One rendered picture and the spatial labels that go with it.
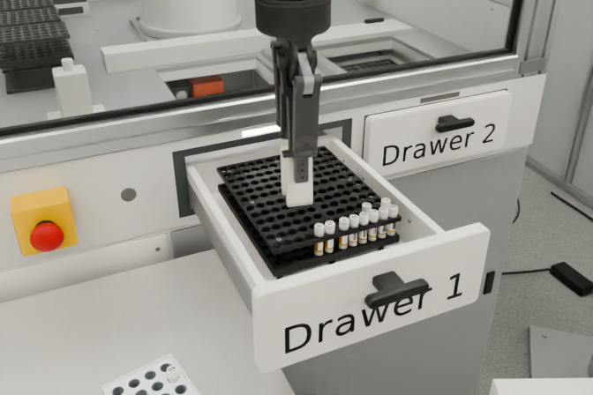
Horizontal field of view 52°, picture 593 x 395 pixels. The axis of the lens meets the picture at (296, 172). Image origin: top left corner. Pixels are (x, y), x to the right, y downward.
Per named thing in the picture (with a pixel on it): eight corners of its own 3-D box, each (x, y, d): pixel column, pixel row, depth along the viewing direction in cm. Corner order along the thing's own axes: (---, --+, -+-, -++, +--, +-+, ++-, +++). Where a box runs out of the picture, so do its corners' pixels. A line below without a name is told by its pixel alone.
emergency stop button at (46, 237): (67, 250, 78) (61, 225, 76) (33, 257, 77) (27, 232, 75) (64, 238, 81) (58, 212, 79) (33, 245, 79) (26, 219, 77)
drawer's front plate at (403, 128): (503, 148, 112) (514, 93, 106) (366, 180, 102) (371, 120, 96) (497, 144, 113) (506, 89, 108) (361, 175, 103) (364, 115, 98)
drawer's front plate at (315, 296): (477, 301, 75) (491, 228, 70) (260, 376, 65) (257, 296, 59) (469, 293, 77) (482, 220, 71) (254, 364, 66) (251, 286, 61)
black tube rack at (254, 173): (397, 257, 80) (401, 216, 77) (274, 293, 74) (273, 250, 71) (323, 181, 98) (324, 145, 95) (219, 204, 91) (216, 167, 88)
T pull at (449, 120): (475, 126, 101) (476, 118, 101) (438, 134, 99) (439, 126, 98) (461, 118, 104) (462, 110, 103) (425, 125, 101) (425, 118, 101)
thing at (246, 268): (459, 286, 75) (466, 247, 72) (267, 349, 66) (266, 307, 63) (319, 152, 107) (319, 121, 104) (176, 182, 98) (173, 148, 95)
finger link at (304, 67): (307, 32, 60) (320, 40, 55) (309, 83, 62) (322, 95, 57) (283, 33, 60) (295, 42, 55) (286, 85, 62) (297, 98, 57)
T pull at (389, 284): (429, 292, 65) (431, 282, 64) (368, 311, 62) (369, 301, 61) (410, 272, 67) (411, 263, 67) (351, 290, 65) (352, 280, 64)
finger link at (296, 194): (311, 146, 66) (312, 150, 65) (311, 201, 69) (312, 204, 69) (284, 150, 66) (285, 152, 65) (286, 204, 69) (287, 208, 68)
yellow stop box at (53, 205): (79, 248, 81) (70, 202, 78) (22, 261, 79) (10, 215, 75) (75, 227, 85) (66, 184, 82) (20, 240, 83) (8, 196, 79)
